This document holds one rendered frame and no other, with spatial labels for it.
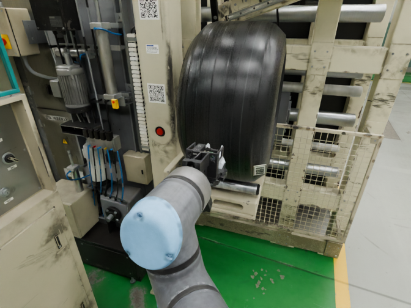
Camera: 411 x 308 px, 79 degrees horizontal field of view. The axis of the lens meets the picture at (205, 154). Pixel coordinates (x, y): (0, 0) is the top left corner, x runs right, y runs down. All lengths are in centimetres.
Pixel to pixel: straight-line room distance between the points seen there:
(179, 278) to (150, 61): 78
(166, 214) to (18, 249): 80
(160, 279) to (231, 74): 54
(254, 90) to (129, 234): 50
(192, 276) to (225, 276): 141
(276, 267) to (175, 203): 159
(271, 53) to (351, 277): 161
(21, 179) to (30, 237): 21
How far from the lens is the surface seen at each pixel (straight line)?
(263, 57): 75
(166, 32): 96
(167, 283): 41
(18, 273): 114
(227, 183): 98
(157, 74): 100
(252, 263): 190
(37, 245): 114
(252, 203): 98
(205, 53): 78
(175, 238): 35
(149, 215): 35
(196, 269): 42
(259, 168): 81
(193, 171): 45
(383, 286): 209
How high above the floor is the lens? 147
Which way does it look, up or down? 28 degrees down
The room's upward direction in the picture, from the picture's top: straight up
